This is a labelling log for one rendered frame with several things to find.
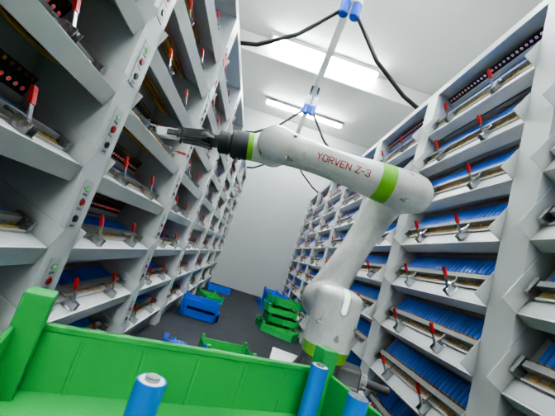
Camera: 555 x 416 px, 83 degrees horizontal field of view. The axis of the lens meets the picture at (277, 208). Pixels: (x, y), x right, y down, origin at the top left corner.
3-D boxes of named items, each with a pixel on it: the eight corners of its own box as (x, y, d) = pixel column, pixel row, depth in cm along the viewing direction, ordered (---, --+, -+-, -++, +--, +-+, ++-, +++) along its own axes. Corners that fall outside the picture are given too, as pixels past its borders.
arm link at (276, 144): (361, 197, 99) (372, 163, 99) (374, 197, 88) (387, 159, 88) (252, 158, 97) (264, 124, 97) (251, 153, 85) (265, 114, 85)
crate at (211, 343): (243, 354, 200) (247, 342, 201) (253, 368, 181) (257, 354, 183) (197, 346, 190) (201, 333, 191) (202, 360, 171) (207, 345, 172)
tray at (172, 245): (177, 255, 208) (192, 238, 210) (148, 257, 148) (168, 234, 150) (154, 236, 208) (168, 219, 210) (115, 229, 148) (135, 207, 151)
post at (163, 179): (114, 357, 141) (239, 26, 168) (104, 365, 132) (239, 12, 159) (70, 344, 140) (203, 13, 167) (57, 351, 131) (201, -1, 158)
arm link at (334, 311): (335, 351, 95) (353, 289, 98) (353, 371, 80) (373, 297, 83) (295, 338, 94) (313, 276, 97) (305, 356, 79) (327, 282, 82)
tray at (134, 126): (173, 174, 145) (187, 159, 146) (119, 121, 85) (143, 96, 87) (139, 148, 145) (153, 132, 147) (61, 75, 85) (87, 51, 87)
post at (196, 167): (158, 322, 210) (243, 91, 237) (154, 325, 201) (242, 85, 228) (130, 313, 209) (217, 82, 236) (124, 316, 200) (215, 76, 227)
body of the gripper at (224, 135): (228, 150, 98) (198, 145, 98) (230, 158, 107) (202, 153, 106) (232, 127, 100) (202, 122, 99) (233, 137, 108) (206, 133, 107)
